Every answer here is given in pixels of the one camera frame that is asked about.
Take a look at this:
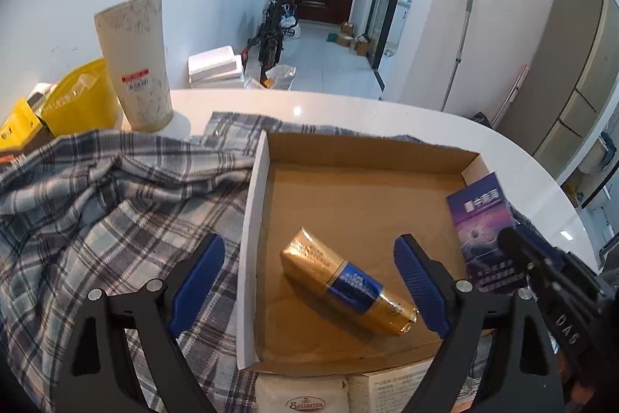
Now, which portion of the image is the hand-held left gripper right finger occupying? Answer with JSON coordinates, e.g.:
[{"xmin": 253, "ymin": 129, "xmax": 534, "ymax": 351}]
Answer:
[{"xmin": 393, "ymin": 234, "xmax": 566, "ymax": 413}]

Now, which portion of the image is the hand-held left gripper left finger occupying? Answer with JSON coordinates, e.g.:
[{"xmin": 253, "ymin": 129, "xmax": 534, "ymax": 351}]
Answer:
[{"xmin": 55, "ymin": 234, "xmax": 226, "ymax": 413}]

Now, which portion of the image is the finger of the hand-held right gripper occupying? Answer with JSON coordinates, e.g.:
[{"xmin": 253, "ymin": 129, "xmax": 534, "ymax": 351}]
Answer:
[{"xmin": 497, "ymin": 226, "xmax": 549, "ymax": 285}]

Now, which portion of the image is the purple cigarette box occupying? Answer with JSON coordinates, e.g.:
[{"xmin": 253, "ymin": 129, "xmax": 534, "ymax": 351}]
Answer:
[{"xmin": 446, "ymin": 171, "xmax": 529, "ymax": 296}]

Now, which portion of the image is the gold and blue cigarette pack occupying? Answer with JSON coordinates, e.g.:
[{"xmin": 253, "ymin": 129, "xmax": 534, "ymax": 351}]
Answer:
[{"xmin": 280, "ymin": 226, "xmax": 419, "ymax": 337}]

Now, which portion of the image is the shallow cardboard box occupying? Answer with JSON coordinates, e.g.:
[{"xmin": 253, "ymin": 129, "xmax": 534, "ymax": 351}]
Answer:
[{"xmin": 235, "ymin": 130, "xmax": 490, "ymax": 378}]

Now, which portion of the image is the white printed box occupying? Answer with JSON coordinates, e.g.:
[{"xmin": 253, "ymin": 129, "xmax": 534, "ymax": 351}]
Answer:
[{"xmin": 347, "ymin": 372, "xmax": 436, "ymax": 413}]

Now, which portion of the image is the plaid cloth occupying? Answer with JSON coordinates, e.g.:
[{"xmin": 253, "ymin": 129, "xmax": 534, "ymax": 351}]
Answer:
[{"xmin": 0, "ymin": 110, "xmax": 533, "ymax": 413}]

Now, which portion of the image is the red and white rod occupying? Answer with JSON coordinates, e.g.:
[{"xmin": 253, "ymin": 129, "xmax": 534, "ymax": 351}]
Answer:
[{"xmin": 491, "ymin": 65, "xmax": 528, "ymax": 126}]

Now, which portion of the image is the white packet with round logo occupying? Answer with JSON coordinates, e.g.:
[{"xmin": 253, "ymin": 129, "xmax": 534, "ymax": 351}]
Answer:
[{"xmin": 255, "ymin": 377, "xmax": 349, "ymax": 413}]

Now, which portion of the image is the beige cabinet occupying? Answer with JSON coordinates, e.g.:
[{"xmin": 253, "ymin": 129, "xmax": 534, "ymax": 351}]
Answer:
[{"xmin": 498, "ymin": 0, "xmax": 619, "ymax": 182}]

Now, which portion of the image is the white foam box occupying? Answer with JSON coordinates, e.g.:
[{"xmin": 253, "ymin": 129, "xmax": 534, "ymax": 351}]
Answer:
[
  {"xmin": 191, "ymin": 72, "xmax": 245, "ymax": 91},
  {"xmin": 188, "ymin": 45, "xmax": 243, "ymax": 81}
]

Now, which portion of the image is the yellow bin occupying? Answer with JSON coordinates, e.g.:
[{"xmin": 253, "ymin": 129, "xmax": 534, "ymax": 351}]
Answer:
[{"xmin": 39, "ymin": 59, "xmax": 121, "ymax": 138}]

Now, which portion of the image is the cream cylindrical container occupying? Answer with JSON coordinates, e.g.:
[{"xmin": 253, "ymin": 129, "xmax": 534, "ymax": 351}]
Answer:
[{"xmin": 93, "ymin": 0, "xmax": 175, "ymax": 134}]

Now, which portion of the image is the yellow box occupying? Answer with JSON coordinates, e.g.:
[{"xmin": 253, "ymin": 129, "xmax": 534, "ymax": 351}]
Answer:
[{"xmin": 0, "ymin": 98, "xmax": 42, "ymax": 153}]

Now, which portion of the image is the white item behind yellow bag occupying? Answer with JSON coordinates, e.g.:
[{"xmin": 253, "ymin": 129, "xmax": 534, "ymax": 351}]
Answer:
[{"xmin": 26, "ymin": 81, "xmax": 60, "ymax": 109}]

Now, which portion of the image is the black bicycle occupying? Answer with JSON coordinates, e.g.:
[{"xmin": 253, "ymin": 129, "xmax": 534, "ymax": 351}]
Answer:
[{"xmin": 246, "ymin": 0, "xmax": 311, "ymax": 87}]

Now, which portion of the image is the pile of cardboard boxes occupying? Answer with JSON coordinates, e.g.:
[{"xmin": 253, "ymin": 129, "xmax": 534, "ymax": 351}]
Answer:
[{"xmin": 337, "ymin": 21, "xmax": 374, "ymax": 57}]

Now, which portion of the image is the white plastic bag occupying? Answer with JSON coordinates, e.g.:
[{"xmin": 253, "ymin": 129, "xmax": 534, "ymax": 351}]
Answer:
[{"xmin": 280, "ymin": 14, "xmax": 302, "ymax": 41}]

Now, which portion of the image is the mop with metal handle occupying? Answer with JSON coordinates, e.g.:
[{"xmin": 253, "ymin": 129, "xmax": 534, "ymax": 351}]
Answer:
[{"xmin": 441, "ymin": 0, "xmax": 477, "ymax": 112}]

